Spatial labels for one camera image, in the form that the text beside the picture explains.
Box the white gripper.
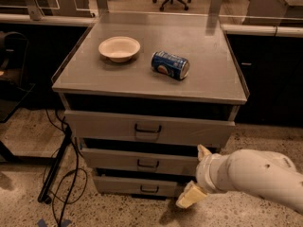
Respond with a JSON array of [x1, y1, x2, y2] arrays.
[[176, 145, 222, 209]]

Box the grey drawer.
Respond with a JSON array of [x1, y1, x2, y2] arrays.
[[81, 138, 198, 176], [65, 111, 235, 148], [93, 168, 194, 198]]

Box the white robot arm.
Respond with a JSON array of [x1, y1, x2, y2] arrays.
[[176, 145, 303, 214]]

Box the grey drawer cabinet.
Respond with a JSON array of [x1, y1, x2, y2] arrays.
[[50, 10, 250, 201]]

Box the blue pepsi can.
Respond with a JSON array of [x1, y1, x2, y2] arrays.
[[151, 51, 189, 80]]

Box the blue floor tape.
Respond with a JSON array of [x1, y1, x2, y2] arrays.
[[37, 218, 72, 227]]

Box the white paper bowl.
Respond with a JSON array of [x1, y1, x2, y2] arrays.
[[98, 36, 141, 63]]

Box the black stand leg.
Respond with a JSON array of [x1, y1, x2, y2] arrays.
[[38, 127, 71, 204]]

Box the grey background desk right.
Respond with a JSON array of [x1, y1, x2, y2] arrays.
[[242, 0, 303, 26]]

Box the grey background desk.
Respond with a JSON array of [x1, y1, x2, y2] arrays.
[[242, 0, 303, 26], [0, 0, 92, 17]]

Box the black chair at left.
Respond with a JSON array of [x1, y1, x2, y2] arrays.
[[0, 31, 34, 123]]

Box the grey background desk left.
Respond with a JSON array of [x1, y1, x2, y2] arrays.
[[0, 0, 92, 17]]

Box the black floor cables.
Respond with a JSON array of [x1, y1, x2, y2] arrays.
[[41, 108, 89, 227]]

